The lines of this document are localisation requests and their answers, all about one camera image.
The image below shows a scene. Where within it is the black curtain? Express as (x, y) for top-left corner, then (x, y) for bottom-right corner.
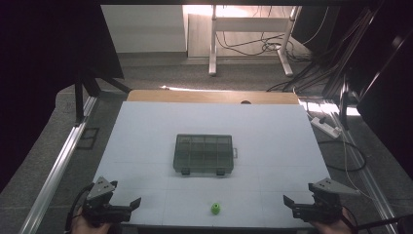
(0, 0), (125, 193)
(356, 28), (413, 180)

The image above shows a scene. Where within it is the square floor socket cover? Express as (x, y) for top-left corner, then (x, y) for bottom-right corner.
(77, 127), (100, 151)

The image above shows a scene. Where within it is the thin white floor cable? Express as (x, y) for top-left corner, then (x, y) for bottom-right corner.
(340, 130), (375, 201)

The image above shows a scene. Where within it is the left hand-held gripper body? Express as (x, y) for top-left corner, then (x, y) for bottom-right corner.
(81, 175), (132, 226)

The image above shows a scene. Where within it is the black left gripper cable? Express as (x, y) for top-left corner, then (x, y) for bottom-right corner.
(63, 182), (95, 234)

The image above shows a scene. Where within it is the aluminium floor rail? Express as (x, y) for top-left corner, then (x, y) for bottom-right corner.
(19, 96), (99, 234)
(324, 105), (399, 229)

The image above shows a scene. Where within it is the white power strip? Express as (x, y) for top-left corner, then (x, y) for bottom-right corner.
(310, 116), (343, 139)

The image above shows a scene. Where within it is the black rod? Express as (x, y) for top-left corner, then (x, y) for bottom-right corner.
(356, 213), (413, 234)

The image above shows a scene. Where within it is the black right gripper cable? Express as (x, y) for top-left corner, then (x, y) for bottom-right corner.
(340, 205), (358, 234)

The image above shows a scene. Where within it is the person's left hand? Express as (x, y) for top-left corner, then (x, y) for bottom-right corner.
(71, 213), (112, 234)

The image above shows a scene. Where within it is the person's right hand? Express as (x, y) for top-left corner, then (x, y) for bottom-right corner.
(310, 208), (357, 234)

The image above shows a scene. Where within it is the clear grey compartment box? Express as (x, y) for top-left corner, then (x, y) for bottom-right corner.
(172, 134), (239, 176)

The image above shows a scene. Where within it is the black looped floor cable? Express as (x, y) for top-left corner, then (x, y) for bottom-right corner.
(318, 139), (368, 173)

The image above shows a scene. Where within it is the white table mat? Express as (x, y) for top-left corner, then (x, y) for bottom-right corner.
(92, 100), (345, 228)

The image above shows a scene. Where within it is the black metal stand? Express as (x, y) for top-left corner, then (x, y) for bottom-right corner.
(73, 64), (132, 127)

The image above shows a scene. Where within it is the bundle of black floor cables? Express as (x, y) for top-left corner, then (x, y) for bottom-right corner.
(266, 57), (347, 94)

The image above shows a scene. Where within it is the tangle of black cables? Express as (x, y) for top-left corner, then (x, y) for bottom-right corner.
(215, 31), (314, 63)

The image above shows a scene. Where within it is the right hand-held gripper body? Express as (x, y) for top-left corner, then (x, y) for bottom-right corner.
(291, 177), (361, 225)

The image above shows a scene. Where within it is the white desk frame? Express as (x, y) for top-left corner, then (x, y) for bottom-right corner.
(208, 4), (301, 78)

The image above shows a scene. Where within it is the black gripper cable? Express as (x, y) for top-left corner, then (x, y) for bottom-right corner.
(340, 205), (358, 234)
(63, 182), (95, 234)

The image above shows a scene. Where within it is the white cabinet panel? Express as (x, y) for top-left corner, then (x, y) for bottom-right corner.
(100, 4), (188, 54)

